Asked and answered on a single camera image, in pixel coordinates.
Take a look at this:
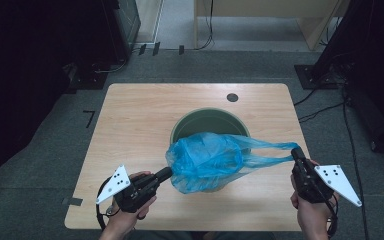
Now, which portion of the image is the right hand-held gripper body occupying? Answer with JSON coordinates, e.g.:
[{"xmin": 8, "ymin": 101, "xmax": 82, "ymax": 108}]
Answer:
[{"xmin": 291, "ymin": 161, "xmax": 363, "ymax": 208}]

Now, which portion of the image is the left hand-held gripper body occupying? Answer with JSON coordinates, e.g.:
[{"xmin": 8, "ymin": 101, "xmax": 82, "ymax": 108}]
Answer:
[{"xmin": 95, "ymin": 163, "xmax": 161, "ymax": 214}]

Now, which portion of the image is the blue plastic bag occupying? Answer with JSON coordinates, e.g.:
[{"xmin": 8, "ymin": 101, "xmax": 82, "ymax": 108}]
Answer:
[{"xmin": 164, "ymin": 131, "xmax": 302, "ymax": 195}]

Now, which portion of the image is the green plastic bucket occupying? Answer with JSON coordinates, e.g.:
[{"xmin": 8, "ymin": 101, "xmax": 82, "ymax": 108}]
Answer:
[{"xmin": 169, "ymin": 106, "xmax": 252, "ymax": 194}]

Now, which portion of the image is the person's left hand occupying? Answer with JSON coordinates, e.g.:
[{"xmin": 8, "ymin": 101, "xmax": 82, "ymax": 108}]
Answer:
[{"xmin": 107, "ymin": 170, "xmax": 158, "ymax": 232}]

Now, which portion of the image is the person's right hand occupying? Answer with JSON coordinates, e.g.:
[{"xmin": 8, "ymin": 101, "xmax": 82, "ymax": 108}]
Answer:
[{"xmin": 289, "ymin": 174, "xmax": 340, "ymax": 235}]

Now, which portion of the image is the grey tape piece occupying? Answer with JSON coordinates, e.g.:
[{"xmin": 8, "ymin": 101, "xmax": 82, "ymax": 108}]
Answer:
[{"xmin": 61, "ymin": 197, "xmax": 84, "ymax": 207}]

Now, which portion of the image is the black angled floor tape mark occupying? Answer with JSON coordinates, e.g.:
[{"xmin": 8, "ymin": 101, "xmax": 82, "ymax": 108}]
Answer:
[{"xmin": 82, "ymin": 109, "xmax": 96, "ymax": 130}]

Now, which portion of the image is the black curtain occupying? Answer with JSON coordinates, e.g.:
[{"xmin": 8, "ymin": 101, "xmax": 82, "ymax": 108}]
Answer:
[
  {"xmin": 0, "ymin": 0, "xmax": 123, "ymax": 204},
  {"xmin": 311, "ymin": 0, "xmax": 384, "ymax": 158}
]

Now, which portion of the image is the dark cabinet with glass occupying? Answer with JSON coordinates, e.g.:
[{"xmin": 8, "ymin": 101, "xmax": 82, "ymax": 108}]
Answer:
[{"xmin": 100, "ymin": 0, "xmax": 142, "ymax": 65}]

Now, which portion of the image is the light wooden desk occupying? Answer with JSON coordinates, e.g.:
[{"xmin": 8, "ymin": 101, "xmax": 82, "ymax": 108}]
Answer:
[{"xmin": 193, "ymin": 0, "xmax": 352, "ymax": 52}]

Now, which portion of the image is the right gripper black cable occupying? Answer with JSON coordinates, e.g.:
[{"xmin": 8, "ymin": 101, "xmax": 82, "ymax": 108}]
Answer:
[{"xmin": 313, "ymin": 179, "xmax": 340, "ymax": 239}]

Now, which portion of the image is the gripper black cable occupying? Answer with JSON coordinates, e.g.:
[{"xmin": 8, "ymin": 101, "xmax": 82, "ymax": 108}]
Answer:
[
  {"xmin": 313, "ymin": 179, "xmax": 340, "ymax": 239},
  {"xmin": 95, "ymin": 177, "xmax": 115, "ymax": 232}
]

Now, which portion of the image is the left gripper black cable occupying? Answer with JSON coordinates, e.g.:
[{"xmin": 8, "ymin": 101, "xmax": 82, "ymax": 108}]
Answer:
[{"xmin": 95, "ymin": 177, "xmax": 115, "ymax": 232}]

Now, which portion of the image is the long black floor cable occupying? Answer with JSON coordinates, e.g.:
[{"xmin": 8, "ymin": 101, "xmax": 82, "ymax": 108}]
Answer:
[{"xmin": 341, "ymin": 85, "xmax": 370, "ymax": 240}]

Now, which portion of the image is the short black floor cable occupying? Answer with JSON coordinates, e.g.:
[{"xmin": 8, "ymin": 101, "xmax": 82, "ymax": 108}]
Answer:
[{"xmin": 293, "ymin": 87, "xmax": 318, "ymax": 107}]

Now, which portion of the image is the black stand base plate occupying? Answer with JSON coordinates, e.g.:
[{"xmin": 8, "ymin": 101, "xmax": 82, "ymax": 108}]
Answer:
[
  {"xmin": 67, "ymin": 63, "xmax": 110, "ymax": 92},
  {"xmin": 293, "ymin": 64, "xmax": 342, "ymax": 91}
]

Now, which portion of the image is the black curved floor cable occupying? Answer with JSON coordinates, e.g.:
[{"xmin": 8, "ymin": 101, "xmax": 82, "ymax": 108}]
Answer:
[{"xmin": 92, "ymin": 59, "xmax": 128, "ymax": 75}]

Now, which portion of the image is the black hanging cable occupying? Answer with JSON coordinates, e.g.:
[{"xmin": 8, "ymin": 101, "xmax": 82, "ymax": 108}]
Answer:
[{"xmin": 198, "ymin": 0, "xmax": 216, "ymax": 51}]

